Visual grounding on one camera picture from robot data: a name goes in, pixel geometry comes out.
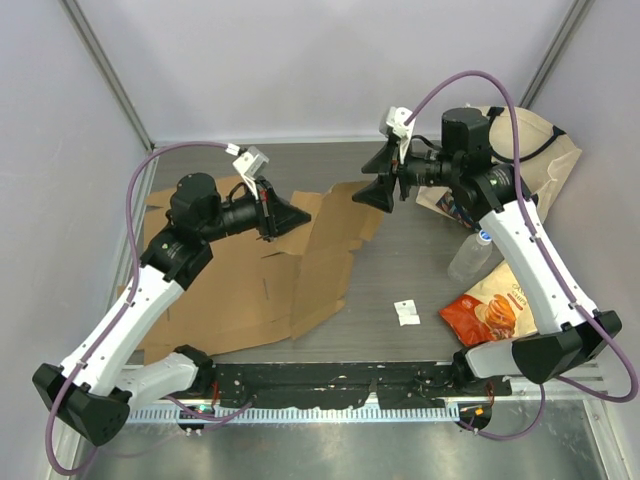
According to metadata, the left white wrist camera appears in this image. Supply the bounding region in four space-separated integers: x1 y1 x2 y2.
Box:
225 143 269 199

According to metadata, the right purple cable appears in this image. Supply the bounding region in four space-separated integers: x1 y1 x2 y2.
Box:
408 69 637 441

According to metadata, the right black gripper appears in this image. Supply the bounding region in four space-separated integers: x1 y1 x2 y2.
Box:
353 137 461 213

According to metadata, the clear plastic water bottle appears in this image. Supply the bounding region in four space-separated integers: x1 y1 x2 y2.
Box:
447 230 493 282

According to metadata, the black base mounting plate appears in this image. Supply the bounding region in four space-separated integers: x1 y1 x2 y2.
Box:
154 360 515 409

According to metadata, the right aluminium frame post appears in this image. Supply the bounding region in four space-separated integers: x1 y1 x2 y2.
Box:
519 0 596 109

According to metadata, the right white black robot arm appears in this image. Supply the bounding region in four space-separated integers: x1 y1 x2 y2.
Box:
352 107 622 395

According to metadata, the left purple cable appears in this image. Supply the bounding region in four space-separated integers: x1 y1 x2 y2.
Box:
44 141 256 476

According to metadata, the aluminium frame post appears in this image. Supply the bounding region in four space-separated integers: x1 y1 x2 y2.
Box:
519 0 596 109
59 0 155 152

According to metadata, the flat brown cardboard sheets stack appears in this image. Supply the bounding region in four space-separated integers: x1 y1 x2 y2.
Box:
115 173 306 365

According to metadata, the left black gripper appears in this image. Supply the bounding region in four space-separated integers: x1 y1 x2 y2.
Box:
200 175 310 243

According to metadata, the orange chips snack bag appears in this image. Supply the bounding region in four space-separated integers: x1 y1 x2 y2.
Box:
439 261 537 347

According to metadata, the beige canvas tote bag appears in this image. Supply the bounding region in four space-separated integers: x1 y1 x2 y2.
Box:
416 106 582 231

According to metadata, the purple cable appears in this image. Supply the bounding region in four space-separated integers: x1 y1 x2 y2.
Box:
408 69 637 441
44 141 256 476

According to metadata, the brown cardboard box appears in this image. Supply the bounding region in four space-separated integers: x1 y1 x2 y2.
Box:
276 181 384 339

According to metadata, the white slotted cable duct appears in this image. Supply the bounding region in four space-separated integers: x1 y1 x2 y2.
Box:
128 403 460 425

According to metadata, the left aluminium frame post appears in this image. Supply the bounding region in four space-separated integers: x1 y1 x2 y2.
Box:
59 0 155 152

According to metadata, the small white paper packet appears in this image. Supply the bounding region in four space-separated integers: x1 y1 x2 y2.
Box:
394 300 421 326

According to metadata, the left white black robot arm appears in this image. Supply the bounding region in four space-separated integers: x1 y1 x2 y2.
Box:
32 173 311 447

